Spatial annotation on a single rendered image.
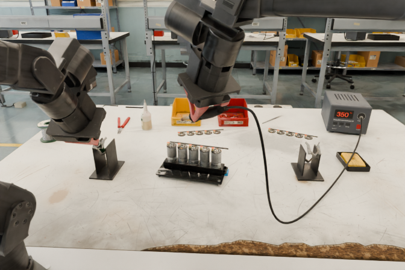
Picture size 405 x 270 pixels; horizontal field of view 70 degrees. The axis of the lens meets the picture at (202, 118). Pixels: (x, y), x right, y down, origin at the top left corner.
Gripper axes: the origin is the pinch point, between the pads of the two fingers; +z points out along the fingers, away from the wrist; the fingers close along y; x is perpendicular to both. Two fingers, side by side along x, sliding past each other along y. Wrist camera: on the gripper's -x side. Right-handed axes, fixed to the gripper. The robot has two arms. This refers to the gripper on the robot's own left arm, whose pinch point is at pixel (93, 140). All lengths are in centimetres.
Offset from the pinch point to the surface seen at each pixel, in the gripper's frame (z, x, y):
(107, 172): 9.8, 3.7, -0.6
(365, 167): 13, -3, -63
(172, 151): 8.1, -1.8, -16.3
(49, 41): 148, -173, 155
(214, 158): 7.2, -0.4, -26.6
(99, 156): 7.4, 0.9, 1.4
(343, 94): 26, -33, -67
